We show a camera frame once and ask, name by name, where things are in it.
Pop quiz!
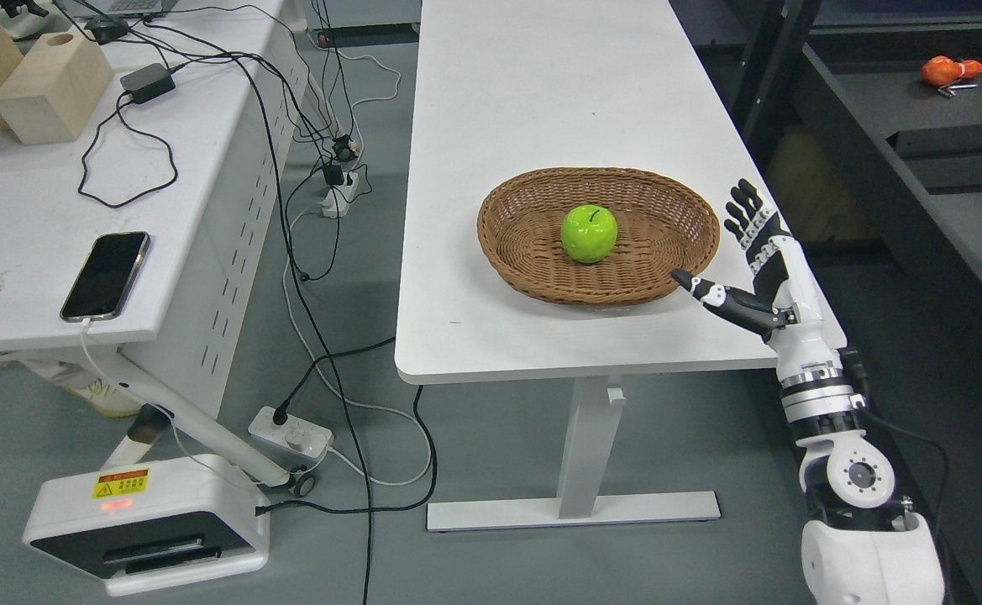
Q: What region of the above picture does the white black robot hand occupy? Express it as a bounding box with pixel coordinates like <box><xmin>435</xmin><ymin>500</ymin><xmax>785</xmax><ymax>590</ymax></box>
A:
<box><xmin>671</xmin><ymin>179</ymin><xmax>843</xmax><ymax>381</ymax></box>

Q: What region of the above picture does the black smartphone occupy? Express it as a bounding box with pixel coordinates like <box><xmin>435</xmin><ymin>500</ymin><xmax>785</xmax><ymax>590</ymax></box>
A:
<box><xmin>58</xmin><ymin>231</ymin><xmax>151</xmax><ymax>323</ymax></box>

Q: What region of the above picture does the green apple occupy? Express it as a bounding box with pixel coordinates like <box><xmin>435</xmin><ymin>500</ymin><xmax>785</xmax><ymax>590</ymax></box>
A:
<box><xmin>560</xmin><ymin>204</ymin><xmax>618</xmax><ymax>264</ymax></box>

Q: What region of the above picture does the black power adapter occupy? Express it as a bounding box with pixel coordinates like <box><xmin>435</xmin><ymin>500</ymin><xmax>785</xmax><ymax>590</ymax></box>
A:
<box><xmin>119</xmin><ymin>62</ymin><xmax>176</xmax><ymax>104</ymax></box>

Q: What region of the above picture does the white machine with warning label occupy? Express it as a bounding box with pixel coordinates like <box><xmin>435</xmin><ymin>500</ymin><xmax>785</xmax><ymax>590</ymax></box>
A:
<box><xmin>22</xmin><ymin>455</ymin><xmax>270</xmax><ymax>595</ymax></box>

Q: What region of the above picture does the wooden block with hole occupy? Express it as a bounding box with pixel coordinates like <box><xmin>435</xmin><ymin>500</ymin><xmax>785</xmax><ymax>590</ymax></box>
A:
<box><xmin>0</xmin><ymin>32</ymin><xmax>113</xmax><ymax>145</ymax></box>

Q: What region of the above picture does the brown wicker basket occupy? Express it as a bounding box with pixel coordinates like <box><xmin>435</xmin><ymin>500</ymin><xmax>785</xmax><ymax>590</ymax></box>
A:
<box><xmin>476</xmin><ymin>167</ymin><xmax>720</xmax><ymax>306</ymax></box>

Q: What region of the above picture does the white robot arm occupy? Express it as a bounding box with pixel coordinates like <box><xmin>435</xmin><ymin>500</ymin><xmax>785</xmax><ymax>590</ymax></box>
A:
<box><xmin>776</xmin><ymin>345</ymin><xmax>945</xmax><ymax>604</ymax></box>

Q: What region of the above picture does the white power strip far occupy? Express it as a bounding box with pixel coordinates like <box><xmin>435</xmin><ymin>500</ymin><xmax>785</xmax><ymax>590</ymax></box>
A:
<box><xmin>319</xmin><ymin>170</ymin><xmax>361</xmax><ymax>219</ymax></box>

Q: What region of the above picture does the white floor power strip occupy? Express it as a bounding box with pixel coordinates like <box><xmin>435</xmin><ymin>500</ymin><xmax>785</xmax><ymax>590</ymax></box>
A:
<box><xmin>248</xmin><ymin>407</ymin><xmax>334</xmax><ymax>465</ymax></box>

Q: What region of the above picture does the black computer mouse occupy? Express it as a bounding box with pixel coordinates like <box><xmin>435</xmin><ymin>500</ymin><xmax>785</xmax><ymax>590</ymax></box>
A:
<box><xmin>84</xmin><ymin>15</ymin><xmax>130</xmax><ymax>45</ymax></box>

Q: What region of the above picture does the grey laptop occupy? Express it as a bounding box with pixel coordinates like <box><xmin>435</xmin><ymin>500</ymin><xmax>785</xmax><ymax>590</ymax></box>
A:
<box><xmin>55</xmin><ymin>0</ymin><xmax>178</xmax><ymax>20</ymax></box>

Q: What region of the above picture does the orange object on shelf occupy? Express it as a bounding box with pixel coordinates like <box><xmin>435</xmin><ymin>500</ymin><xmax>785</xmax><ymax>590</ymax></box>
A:
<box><xmin>920</xmin><ymin>56</ymin><xmax>982</xmax><ymax>87</ymax></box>

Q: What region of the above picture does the white left side desk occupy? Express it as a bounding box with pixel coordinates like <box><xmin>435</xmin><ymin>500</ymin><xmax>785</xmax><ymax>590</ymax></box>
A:
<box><xmin>0</xmin><ymin>1</ymin><xmax>307</xmax><ymax>487</ymax></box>

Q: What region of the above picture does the dark shelf unit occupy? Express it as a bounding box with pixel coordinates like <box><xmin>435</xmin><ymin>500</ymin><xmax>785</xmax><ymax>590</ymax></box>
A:
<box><xmin>727</xmin><ymin>1</ymin><xmax>982</xmax><ymax>332</ymax></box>

